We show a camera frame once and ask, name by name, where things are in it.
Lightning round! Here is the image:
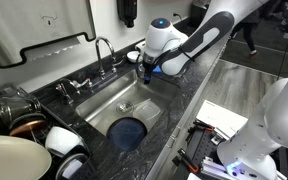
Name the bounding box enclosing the black soap dispenser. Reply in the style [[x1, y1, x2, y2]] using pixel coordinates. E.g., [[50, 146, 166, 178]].
[[117, 0, 137, 28]]

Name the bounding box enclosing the black orange tool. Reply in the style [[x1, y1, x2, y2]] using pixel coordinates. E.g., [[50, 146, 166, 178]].
[[193, 120, 214, 132], [178, 148, 199, 173]]

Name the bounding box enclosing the stainless steel sink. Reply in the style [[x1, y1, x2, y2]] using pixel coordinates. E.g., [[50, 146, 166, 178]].
[[74, 68, 182, 152]]

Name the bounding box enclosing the clear plastic lid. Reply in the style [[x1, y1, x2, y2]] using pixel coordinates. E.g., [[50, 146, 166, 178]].
[[133, 99, 161, 121]]

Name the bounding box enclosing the paper towel dispenser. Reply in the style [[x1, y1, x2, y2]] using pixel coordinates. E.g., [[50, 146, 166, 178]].
[[0, 0, 96, 68]]

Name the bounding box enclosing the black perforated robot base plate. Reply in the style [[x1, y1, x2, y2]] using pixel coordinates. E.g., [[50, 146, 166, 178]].
[[172, 126, 234, 180]]

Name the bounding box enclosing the glass jar in rack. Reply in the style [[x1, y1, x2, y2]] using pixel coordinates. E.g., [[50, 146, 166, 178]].
[[0, 83, 41, 128]]

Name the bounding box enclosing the cream large plate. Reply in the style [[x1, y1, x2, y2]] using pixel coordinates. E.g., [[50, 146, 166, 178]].
[[0, 135, 51, 180]]

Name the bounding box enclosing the white box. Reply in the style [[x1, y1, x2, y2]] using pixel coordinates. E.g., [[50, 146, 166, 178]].
[[196, 100, 247, 140]]

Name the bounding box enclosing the small white bowl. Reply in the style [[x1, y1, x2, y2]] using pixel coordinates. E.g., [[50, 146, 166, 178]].
[[127, 51, 140, 63]]

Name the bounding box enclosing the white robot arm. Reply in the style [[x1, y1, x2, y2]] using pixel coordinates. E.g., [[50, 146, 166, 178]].
[[143, 0, 288, 180]]

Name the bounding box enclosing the chrome side sprayer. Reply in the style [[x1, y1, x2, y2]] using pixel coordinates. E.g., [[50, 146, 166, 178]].
[[55, 78, 93, 104]]

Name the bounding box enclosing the sink drain strainer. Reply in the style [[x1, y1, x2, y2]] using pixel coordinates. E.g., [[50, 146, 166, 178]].
[[116, 101, 134, 114]]

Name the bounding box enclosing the black dish rack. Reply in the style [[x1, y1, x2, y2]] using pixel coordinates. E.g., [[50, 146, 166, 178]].
[[37, 106, 96, 180]]

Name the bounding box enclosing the dark blue plate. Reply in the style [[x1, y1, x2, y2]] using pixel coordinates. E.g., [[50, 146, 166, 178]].
[[106, 117, 147, 151]]

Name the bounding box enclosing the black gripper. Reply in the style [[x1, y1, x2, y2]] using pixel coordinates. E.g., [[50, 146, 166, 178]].
[[143, 54, 156, 80]]

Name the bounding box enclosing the copper bottom pan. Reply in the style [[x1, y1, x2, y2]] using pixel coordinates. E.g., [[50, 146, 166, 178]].
[[9, 113, 48, 137]]

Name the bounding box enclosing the chrome gooseneck faucet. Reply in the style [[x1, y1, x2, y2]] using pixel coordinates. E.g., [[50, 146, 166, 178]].
[[91, 36, 128, 91]]

